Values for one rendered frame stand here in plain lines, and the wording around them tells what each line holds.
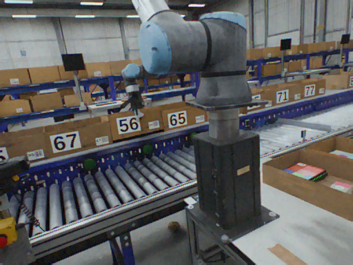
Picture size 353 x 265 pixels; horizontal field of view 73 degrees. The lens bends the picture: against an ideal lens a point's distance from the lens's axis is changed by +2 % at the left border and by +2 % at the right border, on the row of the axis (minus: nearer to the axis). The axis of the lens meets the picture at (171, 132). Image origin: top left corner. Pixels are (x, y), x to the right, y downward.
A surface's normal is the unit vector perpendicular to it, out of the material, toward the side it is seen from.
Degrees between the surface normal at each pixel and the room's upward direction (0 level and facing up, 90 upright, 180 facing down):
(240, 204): 90
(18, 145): 91
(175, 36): 71
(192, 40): 82
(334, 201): 91
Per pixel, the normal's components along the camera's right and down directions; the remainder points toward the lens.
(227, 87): -0.04, -0.11
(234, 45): 0.31, 0.21
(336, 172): -0.87, 0.18
